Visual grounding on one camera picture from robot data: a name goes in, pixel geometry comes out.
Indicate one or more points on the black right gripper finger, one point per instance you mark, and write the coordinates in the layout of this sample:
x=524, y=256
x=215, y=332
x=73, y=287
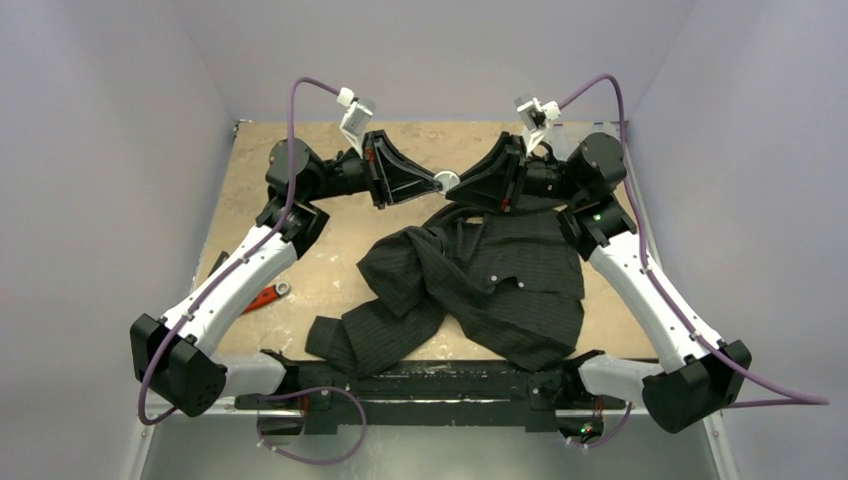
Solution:
x=489, y=196
x=492, y=168

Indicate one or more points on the red handled ratchet wrench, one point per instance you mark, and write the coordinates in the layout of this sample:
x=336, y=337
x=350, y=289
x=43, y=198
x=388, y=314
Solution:
x=268, y=295

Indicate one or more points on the black rectangular frame tray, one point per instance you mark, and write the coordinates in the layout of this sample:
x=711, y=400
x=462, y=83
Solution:
x=218, y=262

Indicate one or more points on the dark pinstriped button shirt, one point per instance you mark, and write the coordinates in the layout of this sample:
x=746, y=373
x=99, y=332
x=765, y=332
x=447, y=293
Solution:
x=511, y=281

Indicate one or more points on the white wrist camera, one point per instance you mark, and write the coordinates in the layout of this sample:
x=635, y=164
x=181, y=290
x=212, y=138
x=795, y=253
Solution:
x=358, y=113
x=538, y=119

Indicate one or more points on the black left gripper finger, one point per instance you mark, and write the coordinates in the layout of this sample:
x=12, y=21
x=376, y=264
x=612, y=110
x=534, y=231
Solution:
x=406, y=190
x=398, y=167

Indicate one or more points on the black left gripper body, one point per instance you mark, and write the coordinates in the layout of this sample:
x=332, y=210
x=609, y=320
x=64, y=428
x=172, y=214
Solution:
x=374, y=162

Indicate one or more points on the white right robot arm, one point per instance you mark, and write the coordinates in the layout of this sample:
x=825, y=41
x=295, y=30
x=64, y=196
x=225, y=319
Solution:
x=697, y=372

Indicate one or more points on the clear plastic organizer box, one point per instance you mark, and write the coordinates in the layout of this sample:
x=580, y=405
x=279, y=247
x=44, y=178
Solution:
x=605, y=147

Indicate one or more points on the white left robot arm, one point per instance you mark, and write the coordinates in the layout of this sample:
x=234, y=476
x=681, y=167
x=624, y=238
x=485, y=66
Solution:
x=173, y=354

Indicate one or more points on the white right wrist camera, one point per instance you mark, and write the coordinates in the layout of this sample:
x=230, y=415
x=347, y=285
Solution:
x=538, y=119

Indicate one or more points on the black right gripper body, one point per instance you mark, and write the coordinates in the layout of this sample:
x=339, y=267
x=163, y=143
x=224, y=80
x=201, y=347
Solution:
x=515, y=171

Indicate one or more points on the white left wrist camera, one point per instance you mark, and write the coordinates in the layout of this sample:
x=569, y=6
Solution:
x=358, y=113

